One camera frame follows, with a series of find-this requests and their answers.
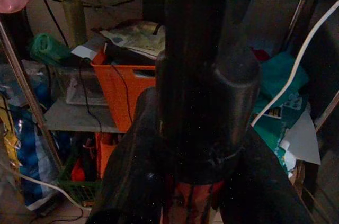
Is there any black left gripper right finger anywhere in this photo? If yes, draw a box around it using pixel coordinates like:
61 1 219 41
222 126 318 224

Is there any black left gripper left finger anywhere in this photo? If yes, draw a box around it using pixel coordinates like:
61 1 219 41
87 87 173 224

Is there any green plastic crate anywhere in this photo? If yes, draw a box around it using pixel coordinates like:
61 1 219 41
57 152 104 207

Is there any white paper sheet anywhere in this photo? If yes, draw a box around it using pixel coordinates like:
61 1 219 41
280 106 323 166

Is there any grey metal shelf rack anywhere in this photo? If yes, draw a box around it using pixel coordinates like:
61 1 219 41
0 0 339 224

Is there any orange plastic basket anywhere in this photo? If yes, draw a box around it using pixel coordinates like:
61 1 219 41
91 58 157 132

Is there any clear plastic box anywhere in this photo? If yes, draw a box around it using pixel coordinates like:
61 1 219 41
49 66 110 107

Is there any blue plastic bag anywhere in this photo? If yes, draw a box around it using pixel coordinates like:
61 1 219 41
10 106 60 210

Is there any teal cloth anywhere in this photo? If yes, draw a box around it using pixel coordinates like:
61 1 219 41
253 51 311 110

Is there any yellow plastic bag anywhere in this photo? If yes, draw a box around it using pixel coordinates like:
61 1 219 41
0 93 22 182

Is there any printed paper bag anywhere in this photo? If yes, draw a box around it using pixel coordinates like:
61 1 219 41
100 21 167 58

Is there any red cloth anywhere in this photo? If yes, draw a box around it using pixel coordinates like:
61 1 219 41
251 47 270 62

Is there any green plastic bag roll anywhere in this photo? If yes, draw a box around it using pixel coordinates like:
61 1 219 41
28 32 73 66

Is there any thin black cable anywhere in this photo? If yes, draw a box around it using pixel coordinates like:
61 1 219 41
77 59 103 132

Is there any thick white cable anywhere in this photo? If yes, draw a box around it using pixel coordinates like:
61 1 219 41
15 170 91 212
250 3 339 127

